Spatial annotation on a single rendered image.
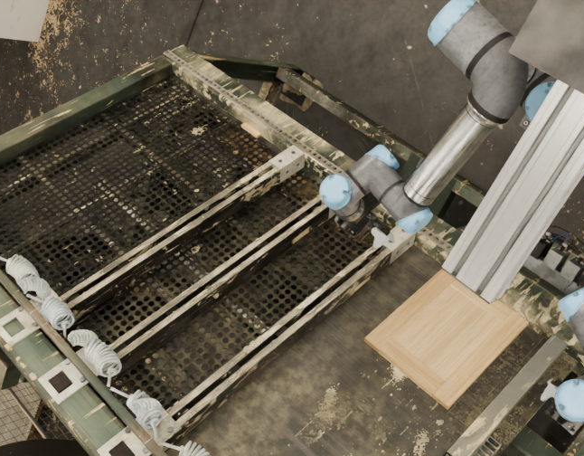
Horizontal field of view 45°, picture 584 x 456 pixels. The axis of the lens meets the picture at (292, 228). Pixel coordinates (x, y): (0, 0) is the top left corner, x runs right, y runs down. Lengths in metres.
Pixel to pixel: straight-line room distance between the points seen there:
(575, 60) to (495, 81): 0.43
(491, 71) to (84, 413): 1.30
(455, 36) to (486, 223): 0.50
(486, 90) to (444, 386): 0.96
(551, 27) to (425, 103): 2.35
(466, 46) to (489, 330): 1.05
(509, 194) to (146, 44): 3.68
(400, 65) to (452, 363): 1.70
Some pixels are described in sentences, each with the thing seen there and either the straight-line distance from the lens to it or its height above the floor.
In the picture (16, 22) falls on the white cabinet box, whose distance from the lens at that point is 5.28.
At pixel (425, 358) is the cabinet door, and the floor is 1.17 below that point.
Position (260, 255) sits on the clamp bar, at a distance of 2.23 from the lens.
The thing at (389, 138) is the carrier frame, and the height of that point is 0.18.
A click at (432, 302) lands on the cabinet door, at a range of 2.24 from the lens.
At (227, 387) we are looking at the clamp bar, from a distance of 1.97.
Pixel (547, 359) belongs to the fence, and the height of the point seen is 0.98.
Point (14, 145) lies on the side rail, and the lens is 2.79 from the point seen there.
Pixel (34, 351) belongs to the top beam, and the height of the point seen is 1.92.
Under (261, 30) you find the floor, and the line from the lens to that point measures 3.91.
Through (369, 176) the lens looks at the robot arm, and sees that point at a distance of 1.65.
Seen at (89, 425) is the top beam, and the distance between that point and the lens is 1.94.
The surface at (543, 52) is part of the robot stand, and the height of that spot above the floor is 2.03.
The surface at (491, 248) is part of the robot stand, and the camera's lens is 1.05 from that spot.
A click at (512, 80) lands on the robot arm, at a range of 1.43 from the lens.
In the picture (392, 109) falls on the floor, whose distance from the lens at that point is 3.42.
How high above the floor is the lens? 3.00
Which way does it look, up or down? 52 degrees down
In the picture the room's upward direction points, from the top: 100 degrees counter-clockwise
